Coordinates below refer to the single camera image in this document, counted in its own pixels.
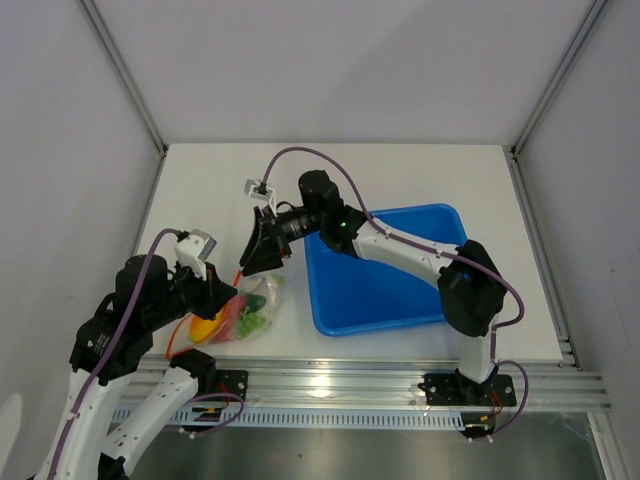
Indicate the clear zip bag orange zipper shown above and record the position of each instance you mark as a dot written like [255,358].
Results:
[179,341]

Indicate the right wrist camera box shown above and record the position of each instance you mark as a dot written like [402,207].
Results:
[259,190]

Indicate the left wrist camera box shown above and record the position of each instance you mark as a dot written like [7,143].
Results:
[194,250]

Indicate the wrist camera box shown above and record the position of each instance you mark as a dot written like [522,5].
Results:
[194,250]
[259,190]

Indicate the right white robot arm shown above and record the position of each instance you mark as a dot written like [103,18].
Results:
[470,288]

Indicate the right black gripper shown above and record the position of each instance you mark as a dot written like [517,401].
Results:
[268,245]

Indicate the green grape bunch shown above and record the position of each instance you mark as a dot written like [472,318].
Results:
[250,323]

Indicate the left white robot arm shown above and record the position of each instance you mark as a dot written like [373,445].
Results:
[106,354]

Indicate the yellow mango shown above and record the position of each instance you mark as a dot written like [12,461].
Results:
[201,329]

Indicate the red chili pepper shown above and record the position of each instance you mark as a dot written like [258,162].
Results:
[232,316]

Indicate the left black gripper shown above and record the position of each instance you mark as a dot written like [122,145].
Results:
[214,293]

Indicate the blue plastic bin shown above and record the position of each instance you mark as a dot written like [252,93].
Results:
[349,296]

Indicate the green cucumber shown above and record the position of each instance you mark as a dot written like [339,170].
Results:
[255,302]

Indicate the white slotted cable duct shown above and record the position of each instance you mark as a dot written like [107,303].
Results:
[199,417]

